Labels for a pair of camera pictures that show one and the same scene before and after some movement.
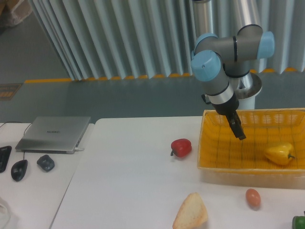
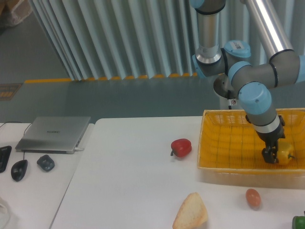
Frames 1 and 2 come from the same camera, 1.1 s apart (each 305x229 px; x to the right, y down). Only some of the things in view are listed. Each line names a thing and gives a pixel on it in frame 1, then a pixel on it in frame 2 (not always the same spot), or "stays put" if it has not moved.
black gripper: [228, 108] -> [270, 140]
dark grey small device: [46, 162] stays put
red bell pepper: [181, 147] stays put
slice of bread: [192, 213] stays put
